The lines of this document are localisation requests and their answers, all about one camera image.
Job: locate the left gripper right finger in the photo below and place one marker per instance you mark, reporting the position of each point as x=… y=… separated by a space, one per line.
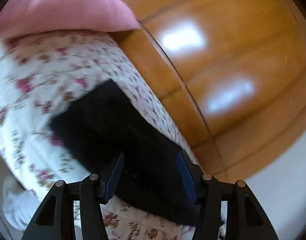
x=246 y=219

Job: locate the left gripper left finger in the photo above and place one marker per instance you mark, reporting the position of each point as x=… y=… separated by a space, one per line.
x=54 y=218

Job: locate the black pants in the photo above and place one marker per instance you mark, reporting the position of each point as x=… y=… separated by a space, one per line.
x=102 y=126

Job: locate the floral bed cover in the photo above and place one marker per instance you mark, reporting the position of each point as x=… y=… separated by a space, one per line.
x=40 y=75

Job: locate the wooden wardrobe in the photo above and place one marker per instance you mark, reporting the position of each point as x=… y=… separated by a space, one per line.
x=231 y=73

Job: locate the pink pillow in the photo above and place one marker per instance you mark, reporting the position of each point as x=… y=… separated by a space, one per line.
x=23 y=17

